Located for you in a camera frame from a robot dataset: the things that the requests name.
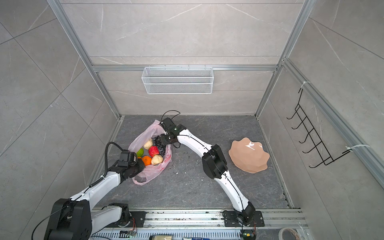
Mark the dark fake grape bunch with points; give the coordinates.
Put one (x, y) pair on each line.
(158, 143)

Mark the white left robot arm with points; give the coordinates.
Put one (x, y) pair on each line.
(74, 218)

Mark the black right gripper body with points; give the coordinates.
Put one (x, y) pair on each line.
(166, 138)

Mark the black wire hook rack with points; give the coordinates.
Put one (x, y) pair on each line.
(313, 136)

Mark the pink plastic shopping bag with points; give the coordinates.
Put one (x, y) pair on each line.
(152, 171)

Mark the pink wavy plastic plate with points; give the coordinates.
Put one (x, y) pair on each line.
(249, 156)

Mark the beige fake fruit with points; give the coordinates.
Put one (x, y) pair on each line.
(157, 159)
(148, 144)

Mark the orange fake fruit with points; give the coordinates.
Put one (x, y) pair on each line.
(147, 160)

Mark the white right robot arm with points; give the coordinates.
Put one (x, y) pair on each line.
(214, 166)

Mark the white wire mesh basket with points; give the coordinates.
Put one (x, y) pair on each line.
(178, 80)

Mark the green fake fruit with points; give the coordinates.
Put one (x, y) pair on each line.
(140, 152)

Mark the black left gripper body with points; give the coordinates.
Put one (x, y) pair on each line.
(136, 167)

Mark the red fake fruit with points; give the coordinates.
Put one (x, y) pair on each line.
(153, 151)

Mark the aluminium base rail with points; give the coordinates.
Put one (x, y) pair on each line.
(209, 224)

